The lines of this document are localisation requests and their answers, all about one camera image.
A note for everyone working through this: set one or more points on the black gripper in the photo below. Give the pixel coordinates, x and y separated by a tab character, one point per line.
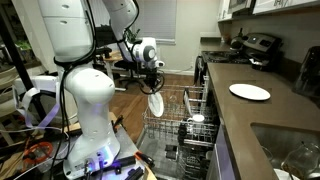
152	78

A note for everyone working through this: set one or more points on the white dinner plate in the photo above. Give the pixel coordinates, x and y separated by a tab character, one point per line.
250	91
156	105

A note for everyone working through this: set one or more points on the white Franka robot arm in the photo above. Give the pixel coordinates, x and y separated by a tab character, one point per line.
90	100

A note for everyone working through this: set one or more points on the white plate standing upright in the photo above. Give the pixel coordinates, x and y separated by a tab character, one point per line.
187	103

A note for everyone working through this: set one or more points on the white cup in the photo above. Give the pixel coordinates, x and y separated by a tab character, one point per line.
198	118

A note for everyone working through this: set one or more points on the open dishwasher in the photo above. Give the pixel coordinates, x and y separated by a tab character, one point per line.
153	156

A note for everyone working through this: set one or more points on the clear drinking glass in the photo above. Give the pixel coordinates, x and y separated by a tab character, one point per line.
173	98

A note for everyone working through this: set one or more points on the black office chair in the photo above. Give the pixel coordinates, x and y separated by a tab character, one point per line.
103	51
125	65

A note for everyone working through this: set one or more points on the light wooden board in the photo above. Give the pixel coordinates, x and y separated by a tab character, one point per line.
113	117

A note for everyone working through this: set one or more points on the wooden desk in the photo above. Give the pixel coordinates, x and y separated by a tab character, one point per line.
115	56

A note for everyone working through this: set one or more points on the grey metal robot table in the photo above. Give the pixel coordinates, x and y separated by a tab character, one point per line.
128	143

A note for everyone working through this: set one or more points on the green potted plant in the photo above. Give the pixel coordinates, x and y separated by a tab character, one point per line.
131	35

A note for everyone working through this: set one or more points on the orange black hand tool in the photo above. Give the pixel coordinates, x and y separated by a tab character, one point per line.
145	159

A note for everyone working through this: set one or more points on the black steel stove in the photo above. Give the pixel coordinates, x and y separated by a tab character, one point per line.
220	56

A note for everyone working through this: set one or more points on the black computer monitor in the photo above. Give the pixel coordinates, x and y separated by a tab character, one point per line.
100	36

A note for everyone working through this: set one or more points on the black clamp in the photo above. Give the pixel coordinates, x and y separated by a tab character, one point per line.
128	166

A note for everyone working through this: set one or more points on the dark kettle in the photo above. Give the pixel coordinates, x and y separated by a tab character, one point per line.
237	42

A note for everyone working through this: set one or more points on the white sink cabinet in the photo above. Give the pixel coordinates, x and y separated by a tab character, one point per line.
223	160

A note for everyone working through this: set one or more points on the black shallow pan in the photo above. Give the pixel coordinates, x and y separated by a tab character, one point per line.
261	65

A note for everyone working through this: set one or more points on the steel kitchen sink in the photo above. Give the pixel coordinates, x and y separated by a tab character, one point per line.
276	140

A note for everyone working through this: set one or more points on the black stand pole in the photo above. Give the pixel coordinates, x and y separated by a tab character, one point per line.
16	63

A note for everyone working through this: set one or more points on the white dish in sink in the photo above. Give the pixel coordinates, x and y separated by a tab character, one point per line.
283	175

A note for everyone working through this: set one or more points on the clear glass pitcher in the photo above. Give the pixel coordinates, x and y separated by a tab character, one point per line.
301	160

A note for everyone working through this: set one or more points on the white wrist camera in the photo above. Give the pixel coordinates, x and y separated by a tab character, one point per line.
160	63

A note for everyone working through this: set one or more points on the white wall cabinets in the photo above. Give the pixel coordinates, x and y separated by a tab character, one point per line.
266	5

